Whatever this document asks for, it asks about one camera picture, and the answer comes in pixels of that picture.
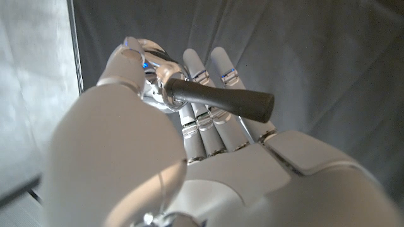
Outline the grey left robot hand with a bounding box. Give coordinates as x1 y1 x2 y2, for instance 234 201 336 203
42 36 404 227

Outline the black backdrop stand pole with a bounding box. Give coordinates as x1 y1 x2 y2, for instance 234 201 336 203
66 0 85 95

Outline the black backdrop curtain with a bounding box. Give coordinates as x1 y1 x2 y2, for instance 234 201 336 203
72 0 404 202

